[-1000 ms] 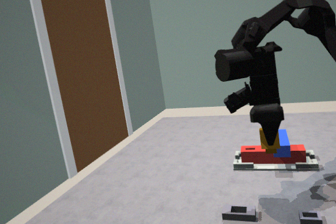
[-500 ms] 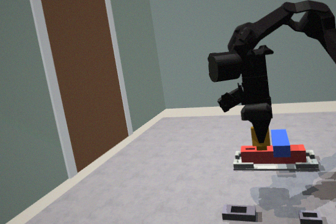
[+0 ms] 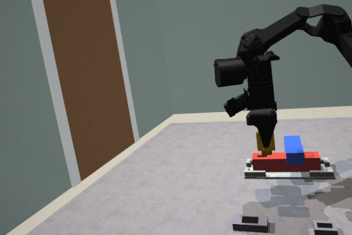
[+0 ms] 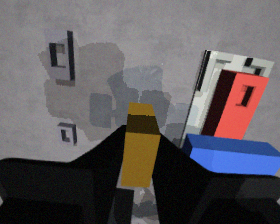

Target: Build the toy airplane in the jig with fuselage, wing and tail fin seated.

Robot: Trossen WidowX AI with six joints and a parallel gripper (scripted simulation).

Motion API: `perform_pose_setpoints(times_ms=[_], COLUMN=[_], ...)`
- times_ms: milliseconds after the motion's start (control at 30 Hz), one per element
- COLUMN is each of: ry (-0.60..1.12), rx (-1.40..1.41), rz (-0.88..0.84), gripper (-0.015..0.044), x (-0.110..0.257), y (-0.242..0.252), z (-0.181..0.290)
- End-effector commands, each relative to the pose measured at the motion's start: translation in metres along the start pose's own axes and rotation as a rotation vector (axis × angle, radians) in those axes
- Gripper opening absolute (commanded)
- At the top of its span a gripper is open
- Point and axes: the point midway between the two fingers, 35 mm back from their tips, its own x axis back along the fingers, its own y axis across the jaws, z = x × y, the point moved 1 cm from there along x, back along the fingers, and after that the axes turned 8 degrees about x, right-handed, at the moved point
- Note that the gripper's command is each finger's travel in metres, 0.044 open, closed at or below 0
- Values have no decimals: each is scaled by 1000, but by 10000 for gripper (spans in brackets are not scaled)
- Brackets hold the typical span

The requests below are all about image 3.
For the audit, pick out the yellow cube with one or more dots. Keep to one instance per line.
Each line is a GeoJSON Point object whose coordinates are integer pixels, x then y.
{"type": "Point", "coordinates": [265, 151]}

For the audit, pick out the red rectangular block with two square slots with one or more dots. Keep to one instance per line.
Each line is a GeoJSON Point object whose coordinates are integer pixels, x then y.
{"type": "Point", "coordinates": [277, 162]}

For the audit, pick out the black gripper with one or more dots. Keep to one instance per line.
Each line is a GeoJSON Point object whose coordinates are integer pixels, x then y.
{"type": "Point", "coordinates": [263, 113]}

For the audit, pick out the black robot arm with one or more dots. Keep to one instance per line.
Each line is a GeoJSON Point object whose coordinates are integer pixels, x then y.
{"type": "Point", "coordinates": [333, 27]}

